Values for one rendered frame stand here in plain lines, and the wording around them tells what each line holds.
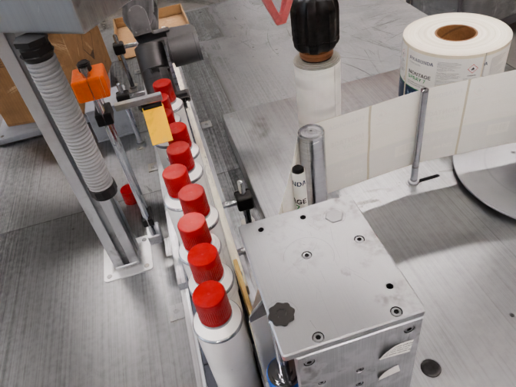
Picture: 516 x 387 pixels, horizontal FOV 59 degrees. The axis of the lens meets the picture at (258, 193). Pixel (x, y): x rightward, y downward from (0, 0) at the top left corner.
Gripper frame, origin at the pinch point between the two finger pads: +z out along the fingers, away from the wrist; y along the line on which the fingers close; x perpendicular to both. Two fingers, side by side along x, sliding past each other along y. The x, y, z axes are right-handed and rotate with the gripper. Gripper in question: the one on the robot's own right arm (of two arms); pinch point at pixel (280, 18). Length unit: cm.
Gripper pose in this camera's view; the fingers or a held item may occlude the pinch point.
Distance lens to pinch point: 68.3
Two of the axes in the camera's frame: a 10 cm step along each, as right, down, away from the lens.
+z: 1.6, 7.3, 6.7
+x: -9.5, 3.0, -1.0
